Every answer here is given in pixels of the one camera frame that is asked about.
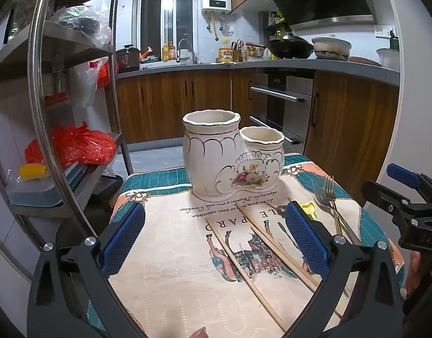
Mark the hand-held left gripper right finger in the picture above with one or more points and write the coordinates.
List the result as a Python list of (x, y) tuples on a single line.
[(305, 241)]

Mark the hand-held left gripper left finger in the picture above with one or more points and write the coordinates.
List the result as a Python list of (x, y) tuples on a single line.
[(122, 241)]

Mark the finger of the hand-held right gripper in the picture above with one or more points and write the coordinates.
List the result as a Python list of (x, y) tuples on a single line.
[(402, 176), (381, 193)]

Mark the yellow-headed plastic spoon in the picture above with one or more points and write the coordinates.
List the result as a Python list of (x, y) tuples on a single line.
[(310, 209)]

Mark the silver metal fork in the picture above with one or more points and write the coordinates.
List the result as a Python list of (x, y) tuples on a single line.
[(323, 200)]

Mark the gold metal fork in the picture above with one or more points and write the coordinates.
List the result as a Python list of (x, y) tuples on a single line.
[(329, 188)]

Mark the white ceramic double utensil holder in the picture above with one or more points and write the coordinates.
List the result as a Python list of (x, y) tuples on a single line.
[(219, 155)]

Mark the person's right hand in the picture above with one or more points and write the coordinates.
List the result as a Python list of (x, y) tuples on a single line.
[(415, 274)]

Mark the person's left hand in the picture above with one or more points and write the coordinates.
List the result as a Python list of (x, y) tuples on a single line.
[(199, 333)]

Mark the wooden base cabinets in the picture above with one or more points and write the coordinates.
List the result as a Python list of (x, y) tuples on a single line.
[(353, 130)]

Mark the printed table cloth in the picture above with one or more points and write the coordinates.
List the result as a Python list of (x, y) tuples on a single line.
[(180, 281)]

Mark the clear plastic storage box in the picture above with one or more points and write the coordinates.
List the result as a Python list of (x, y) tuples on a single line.
[(36, 192)]

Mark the crumpled red plastic bag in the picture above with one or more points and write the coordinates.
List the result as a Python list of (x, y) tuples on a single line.
[(78, 144)]

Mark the yellow plastic object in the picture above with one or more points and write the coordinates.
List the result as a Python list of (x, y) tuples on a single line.
[(32, 171)]

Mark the white kettle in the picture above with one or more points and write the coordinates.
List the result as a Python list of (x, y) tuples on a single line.
[(388, 58)]

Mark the built-in steel oven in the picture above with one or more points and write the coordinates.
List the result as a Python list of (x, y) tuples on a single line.
[(282, 98)]

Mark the white clay pot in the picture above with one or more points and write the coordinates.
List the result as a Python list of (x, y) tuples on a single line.
[(331, 46)]

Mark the white plastic bag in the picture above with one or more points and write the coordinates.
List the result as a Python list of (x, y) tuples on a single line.
[(82, 84)]

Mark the hanging red plastic bag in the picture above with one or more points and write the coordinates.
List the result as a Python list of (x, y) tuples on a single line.
[(103, 74)]

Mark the black wok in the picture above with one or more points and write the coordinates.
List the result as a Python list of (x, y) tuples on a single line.
[(290, 47)]

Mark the dark red pressure cooker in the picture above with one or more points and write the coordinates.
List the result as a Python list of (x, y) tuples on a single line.
[(128, 60)]

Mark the metal shelf rack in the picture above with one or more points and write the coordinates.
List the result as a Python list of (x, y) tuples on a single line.
[(39, 77)]

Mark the seasoning bottles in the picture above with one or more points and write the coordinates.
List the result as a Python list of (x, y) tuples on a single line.
[(256, 52)]

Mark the grey kitchen countertop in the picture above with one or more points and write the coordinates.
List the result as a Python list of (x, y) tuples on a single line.
[(201, 67)]

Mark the cooking oil bottles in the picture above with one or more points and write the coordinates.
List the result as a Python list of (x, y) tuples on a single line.
[(168, 52)]

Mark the knife block with scissors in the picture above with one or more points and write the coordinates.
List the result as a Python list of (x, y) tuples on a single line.
[(237, 52)]

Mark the metal sink faucet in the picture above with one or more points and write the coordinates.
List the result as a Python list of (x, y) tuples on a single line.
[(187, 47)]

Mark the clear bag of dark items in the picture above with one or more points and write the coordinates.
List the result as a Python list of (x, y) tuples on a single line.
[(83, 23)]

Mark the kitchen window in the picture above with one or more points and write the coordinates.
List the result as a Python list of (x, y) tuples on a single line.
[(166, 14)]

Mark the wall socket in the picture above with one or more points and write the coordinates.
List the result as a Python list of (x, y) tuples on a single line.
[(384, 31)]

